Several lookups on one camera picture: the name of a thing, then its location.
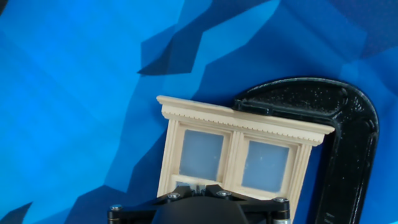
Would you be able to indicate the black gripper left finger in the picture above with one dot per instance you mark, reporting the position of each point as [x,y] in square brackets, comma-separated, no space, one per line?
[133,207]

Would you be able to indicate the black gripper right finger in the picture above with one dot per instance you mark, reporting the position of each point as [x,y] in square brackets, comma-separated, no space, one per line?
[267,207]

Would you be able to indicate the miniature wooden sliding window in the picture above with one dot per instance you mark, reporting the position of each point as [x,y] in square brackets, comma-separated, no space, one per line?
[236,124]

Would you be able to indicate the black C-clamp with steel screw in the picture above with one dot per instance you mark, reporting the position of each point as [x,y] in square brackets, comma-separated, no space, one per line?
[357,140]

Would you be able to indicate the blue landscape print cloth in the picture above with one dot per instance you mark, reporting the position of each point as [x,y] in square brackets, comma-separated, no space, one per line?
[77,109]

